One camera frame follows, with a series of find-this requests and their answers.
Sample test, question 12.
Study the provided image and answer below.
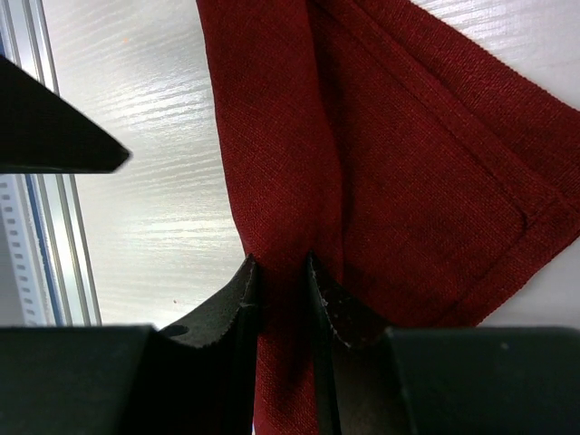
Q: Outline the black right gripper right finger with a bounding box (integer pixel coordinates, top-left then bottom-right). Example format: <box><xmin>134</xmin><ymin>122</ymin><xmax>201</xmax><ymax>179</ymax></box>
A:
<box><xmin>305</xmin><ymin>253</ymin><xmax>412</xmax><ymax>434</ymax></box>

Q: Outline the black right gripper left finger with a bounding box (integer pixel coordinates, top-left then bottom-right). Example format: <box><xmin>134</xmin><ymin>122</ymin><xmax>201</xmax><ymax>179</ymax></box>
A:
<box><xmin>121</xmin><ymin>256</ymin><xmax>261</xmax><ymax>434</ymax></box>

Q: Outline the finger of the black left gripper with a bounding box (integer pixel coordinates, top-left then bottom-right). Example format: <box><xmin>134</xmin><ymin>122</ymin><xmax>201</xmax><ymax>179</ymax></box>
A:
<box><xmin>1</xmin><ymin>57</ymin><xmax>131</xmax><ymax>174</ymax></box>

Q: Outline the dark red cloth napkin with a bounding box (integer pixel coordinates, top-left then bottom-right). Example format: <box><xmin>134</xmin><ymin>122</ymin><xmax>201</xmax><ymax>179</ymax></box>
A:
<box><xmin>198</xmin><ymin>1</ymin><xmax>579</xmax><ymax>434</ymax></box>

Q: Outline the aluminium front mounting rail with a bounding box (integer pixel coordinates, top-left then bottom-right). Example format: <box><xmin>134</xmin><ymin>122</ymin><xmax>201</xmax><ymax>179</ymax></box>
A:
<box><xmin>1</xmin><ymin>1</ymin><xmax>102</xmax><ymax>326</ymax></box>

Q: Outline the white slotted cable duct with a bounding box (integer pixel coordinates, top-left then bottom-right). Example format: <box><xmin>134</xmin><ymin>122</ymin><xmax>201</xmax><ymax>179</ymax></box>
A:
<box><xmin>1</xmin><ymin>175</ymin><xmax>47</xmax><ymax>326</ymax></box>

